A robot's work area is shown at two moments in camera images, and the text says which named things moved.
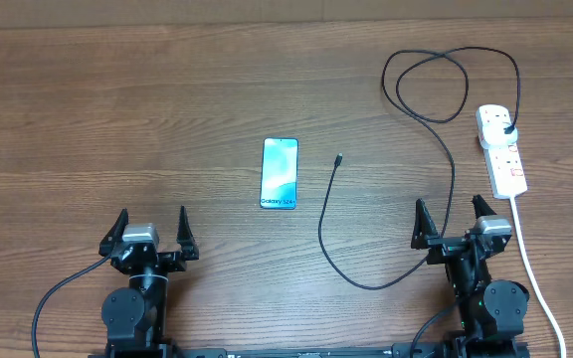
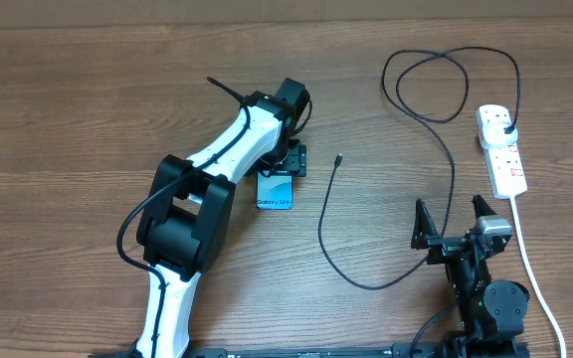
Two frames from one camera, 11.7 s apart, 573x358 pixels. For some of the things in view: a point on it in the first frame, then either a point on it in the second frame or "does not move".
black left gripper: x=175 y=261 → x=293 y=162
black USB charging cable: x=425 y=121 does not move
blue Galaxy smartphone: x=279 y=173 does not move
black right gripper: x=442 y=247 does not move
